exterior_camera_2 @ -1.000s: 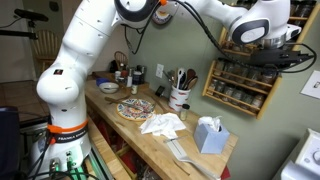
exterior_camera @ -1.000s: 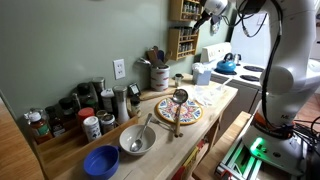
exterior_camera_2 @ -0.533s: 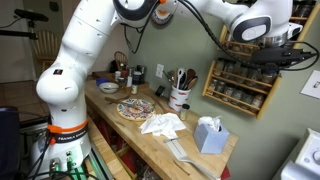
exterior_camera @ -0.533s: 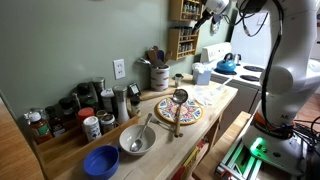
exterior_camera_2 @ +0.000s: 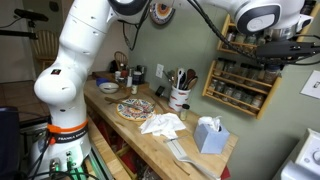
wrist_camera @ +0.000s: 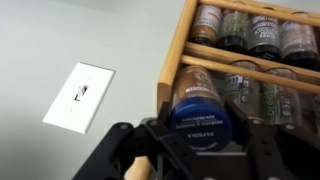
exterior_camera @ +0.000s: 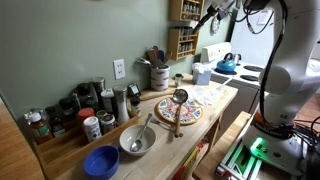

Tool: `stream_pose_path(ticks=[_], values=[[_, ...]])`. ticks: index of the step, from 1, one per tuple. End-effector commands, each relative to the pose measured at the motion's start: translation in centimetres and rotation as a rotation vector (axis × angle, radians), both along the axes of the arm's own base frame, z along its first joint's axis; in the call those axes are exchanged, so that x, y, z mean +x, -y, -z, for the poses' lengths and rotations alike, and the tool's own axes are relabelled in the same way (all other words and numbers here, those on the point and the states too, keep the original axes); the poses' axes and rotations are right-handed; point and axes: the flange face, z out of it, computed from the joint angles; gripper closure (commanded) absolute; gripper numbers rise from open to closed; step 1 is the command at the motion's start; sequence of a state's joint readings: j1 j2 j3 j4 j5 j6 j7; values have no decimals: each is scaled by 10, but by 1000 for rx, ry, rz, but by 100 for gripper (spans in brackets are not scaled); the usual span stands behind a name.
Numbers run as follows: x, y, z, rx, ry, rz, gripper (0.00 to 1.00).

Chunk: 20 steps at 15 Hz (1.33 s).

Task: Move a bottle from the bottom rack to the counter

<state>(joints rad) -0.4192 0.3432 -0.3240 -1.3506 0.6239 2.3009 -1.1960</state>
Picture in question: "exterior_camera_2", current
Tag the steel pepper mill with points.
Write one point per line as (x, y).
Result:
(129, 78)

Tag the white spice shaker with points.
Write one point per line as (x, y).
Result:
(117, 76)

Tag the white lid spice container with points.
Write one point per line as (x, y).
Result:
(137, 78)

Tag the blue plastic bowl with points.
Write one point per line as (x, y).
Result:
(101, 81)

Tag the dark blue padded object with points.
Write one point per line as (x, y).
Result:
(8, 143)

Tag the decorative wall plate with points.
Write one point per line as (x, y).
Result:
(162, 13)

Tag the wooden chair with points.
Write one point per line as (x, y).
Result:
(46, 43)

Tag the large wooden spice rack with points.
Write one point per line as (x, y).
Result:
(233, 106)

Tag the spice jar green organic label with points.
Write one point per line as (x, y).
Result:
(245, 72)

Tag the white tissue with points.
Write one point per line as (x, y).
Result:
(210, 122)

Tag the black camera on stand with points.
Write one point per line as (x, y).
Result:
(31, 15)

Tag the white ceramic bowl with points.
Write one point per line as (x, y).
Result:
(109, 88)

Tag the red lid spice jar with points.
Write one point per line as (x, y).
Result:
(124, 74)

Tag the black kitchen timer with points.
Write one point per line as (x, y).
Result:
(160, 91)

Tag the small wooden spice rack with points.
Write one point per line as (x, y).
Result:
(224, 36)

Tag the blue lid paprika spice jar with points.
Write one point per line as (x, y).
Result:
(272, 75)

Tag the light blue tissue box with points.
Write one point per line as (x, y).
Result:
(210, 141)

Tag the white slotted spoon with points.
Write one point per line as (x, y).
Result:
(180, 76)

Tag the white stove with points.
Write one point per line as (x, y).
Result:
(300, 166)

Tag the crumpled white cloth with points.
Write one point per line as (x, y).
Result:
(163, 125)

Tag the small shaker jar black lid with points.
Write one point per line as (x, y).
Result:
(184, 113)

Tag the colourful patterned plate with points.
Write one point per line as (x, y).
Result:
(136, 111)

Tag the silver metal utensil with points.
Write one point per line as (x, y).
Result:
(170, 77)

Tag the white red utensil crock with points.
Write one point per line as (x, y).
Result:
(179, 98)

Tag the white plastic spatula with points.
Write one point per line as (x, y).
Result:
(180, 151)

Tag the white wall outlet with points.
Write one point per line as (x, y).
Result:
(159, 71)

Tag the small bottle yellow label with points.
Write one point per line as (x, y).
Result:
(134, 90)

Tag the brown wooden spoon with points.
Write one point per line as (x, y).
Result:
(191, 78)

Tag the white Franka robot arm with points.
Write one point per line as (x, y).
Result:
(80, 50)

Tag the glass spice jar black lid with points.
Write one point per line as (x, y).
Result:
(240, 39)
(229, 41)
(252, 39)
(257, 101)
(220, 67)
(229, 92)
(230, 70)
(248, 99)
(238, 95)
(221, 88)
(256, 76)
(213, 85)

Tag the white light switch plate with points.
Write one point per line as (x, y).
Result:
(311, 86)

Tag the light wooden spatula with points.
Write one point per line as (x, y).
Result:
(175, 78)

